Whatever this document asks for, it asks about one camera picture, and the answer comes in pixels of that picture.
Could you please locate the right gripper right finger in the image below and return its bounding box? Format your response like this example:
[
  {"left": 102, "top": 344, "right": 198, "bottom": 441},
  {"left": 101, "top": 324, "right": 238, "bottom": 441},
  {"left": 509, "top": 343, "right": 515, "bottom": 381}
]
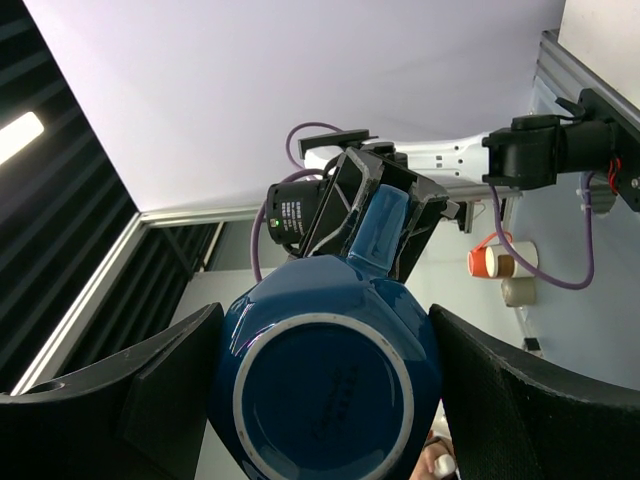
[{"left": 429, "top": 305, "right": 639, "bottom": 479}]

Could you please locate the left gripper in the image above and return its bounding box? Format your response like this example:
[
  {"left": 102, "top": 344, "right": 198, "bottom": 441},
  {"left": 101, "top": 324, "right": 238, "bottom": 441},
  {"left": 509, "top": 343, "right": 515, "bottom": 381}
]
[{"left": 287, "top": 142, "right": 460, "bottom": 283}]

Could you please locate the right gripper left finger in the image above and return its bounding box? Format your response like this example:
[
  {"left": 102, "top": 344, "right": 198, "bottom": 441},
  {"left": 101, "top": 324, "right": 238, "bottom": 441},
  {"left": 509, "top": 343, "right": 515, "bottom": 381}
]
[{"left": 1, "top": 303, "right": 224, "bottom": 479}]

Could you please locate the blue mug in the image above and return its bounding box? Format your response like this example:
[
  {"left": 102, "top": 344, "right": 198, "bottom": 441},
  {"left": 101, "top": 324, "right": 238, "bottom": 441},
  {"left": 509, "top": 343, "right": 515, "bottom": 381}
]
[{"left": 207, "top": 185, "right": 442, "bottom": 479}]

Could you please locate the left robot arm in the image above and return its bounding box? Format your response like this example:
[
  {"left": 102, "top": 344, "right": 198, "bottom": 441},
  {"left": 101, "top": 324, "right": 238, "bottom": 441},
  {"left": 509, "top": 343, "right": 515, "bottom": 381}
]
[{"left": 252, "top": 115, "right": 623, "bottom": 282}]

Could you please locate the orange white paper cup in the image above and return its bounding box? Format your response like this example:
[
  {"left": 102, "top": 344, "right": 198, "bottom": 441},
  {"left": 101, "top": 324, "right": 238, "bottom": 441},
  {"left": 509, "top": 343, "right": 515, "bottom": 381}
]
[{"left": 467, "top": 241, "right": 538, "bottom": 279}]

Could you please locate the grey paper cup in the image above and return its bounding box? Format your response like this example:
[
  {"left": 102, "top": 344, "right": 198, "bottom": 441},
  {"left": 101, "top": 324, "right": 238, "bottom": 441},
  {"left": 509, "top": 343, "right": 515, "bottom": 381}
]
[{"left": 501, "top": 278, "right": 537, "bottom": 308}]

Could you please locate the ceiling light strip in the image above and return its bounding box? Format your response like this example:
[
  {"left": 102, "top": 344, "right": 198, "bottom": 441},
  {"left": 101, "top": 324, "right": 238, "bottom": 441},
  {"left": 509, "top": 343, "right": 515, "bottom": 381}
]
[{"left": 0, "top": 112, "right": 44, "bottom": 164}]

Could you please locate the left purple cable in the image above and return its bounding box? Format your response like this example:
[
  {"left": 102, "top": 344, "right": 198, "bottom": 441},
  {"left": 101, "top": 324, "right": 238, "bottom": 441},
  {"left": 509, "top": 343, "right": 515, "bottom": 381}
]
[{"left": 249, "top": 122, "right": 596, "bottom": 290}]

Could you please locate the aluminium mounting rail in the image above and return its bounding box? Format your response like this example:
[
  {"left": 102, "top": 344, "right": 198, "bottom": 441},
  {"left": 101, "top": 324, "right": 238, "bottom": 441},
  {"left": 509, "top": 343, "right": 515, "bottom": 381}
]
[{"left": 532, "top": 29, "right": 640, "bottom": 216}]

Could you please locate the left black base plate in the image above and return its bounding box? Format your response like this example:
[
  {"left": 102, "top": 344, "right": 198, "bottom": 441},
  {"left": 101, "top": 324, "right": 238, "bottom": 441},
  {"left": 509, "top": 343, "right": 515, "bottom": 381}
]
[{"left": 555, "top": 88, "right": 639, "bottom": 213}]

